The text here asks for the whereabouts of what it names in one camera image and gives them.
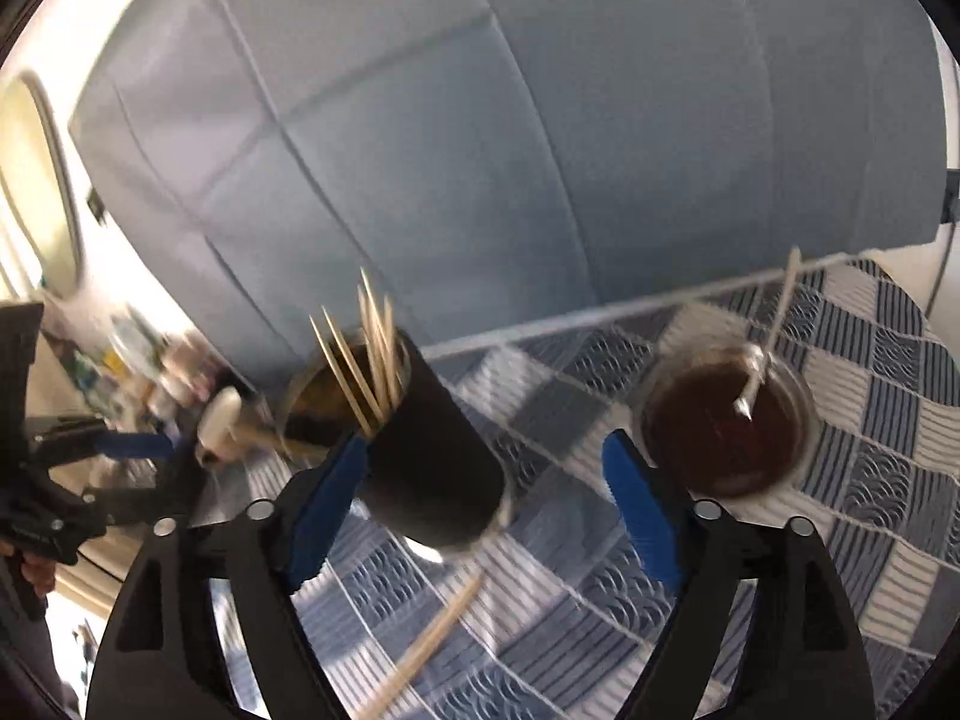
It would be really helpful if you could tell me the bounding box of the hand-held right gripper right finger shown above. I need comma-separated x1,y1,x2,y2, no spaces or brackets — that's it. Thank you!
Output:
602,429,877,720

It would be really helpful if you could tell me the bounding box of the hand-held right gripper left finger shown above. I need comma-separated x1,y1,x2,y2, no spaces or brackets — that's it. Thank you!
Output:
84,431,368,720

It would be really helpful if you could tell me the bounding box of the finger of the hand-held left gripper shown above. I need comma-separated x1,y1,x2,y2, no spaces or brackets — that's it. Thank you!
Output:
82,490,160,527
30,416,176,461

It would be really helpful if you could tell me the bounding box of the black cylindrical utensil holder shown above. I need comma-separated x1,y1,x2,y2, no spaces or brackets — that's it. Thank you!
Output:
281,326,520,550

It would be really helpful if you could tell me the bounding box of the thin wooden skewer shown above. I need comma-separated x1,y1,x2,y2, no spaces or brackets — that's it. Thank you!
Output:
351,572,490,720

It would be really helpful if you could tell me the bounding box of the bunch of wooden skewers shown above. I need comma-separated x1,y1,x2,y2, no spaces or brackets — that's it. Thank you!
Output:
310,266,404,438

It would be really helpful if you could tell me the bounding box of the person's left hand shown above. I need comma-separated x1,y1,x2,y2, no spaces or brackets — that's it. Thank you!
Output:
19,551,58,602

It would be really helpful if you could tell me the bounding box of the beige ceramic mug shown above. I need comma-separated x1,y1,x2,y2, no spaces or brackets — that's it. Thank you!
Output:
195,386,265,467

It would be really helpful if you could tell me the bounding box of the metal bowl with dark liquid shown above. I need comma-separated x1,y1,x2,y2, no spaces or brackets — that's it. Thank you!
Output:
636,340,817,501

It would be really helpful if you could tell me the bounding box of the metal spoon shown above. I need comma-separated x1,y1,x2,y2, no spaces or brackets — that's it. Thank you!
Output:
731,245,805,422

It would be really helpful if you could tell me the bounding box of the blue patterned tablecloth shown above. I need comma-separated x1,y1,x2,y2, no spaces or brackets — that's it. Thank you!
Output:
191,255,960,720

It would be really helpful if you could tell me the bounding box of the white-framed oval window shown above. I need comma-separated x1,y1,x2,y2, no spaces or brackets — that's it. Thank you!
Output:
0,70,85,299

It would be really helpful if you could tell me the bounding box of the grey backdrop cloth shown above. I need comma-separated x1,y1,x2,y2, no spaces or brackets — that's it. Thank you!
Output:
67,0,946,391

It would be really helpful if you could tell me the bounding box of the black cable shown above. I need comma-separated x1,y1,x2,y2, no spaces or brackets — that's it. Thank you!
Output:
924,229,960,320

